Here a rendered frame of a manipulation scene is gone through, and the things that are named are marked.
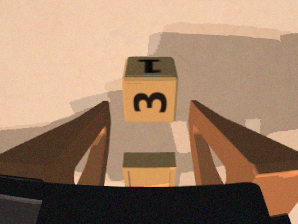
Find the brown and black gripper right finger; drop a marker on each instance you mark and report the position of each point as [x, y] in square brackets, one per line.
[247, 156]

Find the tan cube with number 3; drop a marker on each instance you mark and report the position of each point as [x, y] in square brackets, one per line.
[150, 88]

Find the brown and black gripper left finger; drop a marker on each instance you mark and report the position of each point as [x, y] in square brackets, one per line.
[54, 155]

